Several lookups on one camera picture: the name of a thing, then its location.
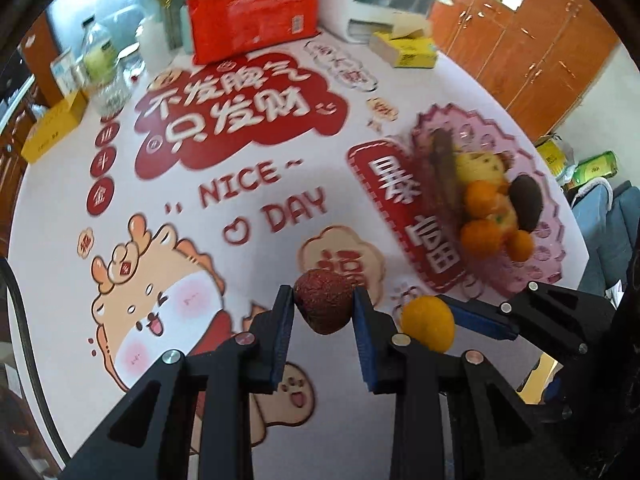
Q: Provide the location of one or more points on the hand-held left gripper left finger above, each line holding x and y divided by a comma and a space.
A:
282, 335

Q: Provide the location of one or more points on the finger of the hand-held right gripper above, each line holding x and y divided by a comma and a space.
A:
480, 320

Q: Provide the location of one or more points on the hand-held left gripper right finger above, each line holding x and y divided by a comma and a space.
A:
364, 340

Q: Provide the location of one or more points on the yellow orange round citrus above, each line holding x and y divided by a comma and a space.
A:
429, 322

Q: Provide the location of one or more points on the dark red bumpy fruit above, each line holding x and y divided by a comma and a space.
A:
322, 300

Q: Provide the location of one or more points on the small orange tangerine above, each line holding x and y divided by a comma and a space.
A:
480, 239
522, 246
482, 199

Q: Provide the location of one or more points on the pink plastic fruit plate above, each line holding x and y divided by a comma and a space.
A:
540, 265

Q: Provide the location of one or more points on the dark green avocado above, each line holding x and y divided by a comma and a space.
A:
526, 200

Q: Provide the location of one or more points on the yellow speckled pear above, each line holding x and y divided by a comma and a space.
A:
477, 167

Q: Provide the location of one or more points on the dark brown overripe banana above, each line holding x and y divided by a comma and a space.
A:
442, 160

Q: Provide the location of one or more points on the printed table mat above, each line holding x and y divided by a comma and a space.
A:
350, 195

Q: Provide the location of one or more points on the blue sofa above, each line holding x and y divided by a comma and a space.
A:
607, 240

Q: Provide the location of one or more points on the green printed bag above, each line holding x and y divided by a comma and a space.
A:
597, 167

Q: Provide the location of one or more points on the yellow tissue pack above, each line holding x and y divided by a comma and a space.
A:
407, 50

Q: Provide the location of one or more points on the brown wooden cabinet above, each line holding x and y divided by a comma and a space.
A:
525, 40

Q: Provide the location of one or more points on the clear glass jar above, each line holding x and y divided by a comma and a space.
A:
111, 97

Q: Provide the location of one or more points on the yellow cardboard box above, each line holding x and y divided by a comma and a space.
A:
52, 127

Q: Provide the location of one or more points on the red paper cup pack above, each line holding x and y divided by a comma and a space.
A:
250, 15

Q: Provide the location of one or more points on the white squeeze bottle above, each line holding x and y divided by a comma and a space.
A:
152, 40

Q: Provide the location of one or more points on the clear bottle with green label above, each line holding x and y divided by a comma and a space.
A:
102, 57

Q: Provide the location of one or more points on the brown wooden sideboard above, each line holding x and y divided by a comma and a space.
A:
15, 125

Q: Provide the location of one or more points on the white blue small carton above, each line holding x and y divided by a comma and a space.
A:
66, 72

